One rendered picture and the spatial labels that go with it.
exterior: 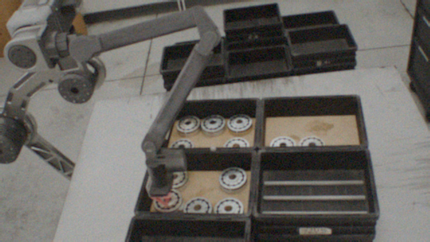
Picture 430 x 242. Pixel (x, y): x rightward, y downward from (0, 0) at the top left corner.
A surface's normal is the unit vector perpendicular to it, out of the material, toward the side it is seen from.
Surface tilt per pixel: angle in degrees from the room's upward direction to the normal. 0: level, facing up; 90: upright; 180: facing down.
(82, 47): 63
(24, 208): 0
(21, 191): 0
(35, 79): 90
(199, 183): 0
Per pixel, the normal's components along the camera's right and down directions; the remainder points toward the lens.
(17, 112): 0.00, 0.67
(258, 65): -0.15, -0.73
